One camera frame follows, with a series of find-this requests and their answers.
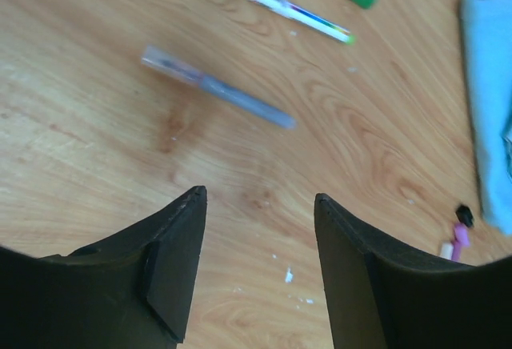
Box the magenta pen cap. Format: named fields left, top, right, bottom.
left=450, top=241, right=463, bottom=262

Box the black pen cap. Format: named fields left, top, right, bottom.
left=455, top=204, right=474, bottom=228

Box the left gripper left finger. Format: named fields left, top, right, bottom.
left=1, top=186, right=207, bottom=348

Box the light blue cloth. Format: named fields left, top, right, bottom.
left=460, top=0, right=511, bottom=235

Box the pink pen cap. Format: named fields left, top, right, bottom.
left=454, top=223, right=470, bottom=247

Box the white pen cap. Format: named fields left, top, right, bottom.
left=439, top=242, right=454, bottom=260

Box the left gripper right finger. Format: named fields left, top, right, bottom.
left=314, top=194, right=511, bottom=348

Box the lavender marker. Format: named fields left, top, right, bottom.
left=141, top=46, right=296, bottom=129

